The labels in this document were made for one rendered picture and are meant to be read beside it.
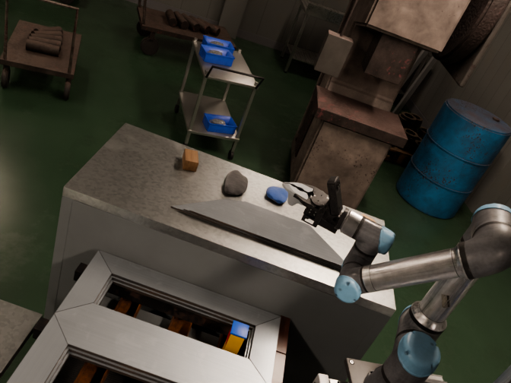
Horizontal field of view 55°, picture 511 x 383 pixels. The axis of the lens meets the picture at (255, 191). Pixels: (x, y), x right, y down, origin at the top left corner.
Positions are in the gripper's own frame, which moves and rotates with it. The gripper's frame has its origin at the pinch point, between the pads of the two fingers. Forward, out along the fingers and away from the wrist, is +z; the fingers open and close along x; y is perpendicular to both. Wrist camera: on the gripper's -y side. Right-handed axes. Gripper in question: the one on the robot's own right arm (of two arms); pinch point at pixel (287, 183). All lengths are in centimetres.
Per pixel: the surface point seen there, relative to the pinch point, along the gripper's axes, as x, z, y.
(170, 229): -2, 33, 42
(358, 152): 238, -9, 118
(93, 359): -50, 27, 57
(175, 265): -2, 27, 58
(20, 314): -47, 59, 65
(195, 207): 14, 32, 41
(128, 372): -48, 16, 57
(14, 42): 184, 296, 142
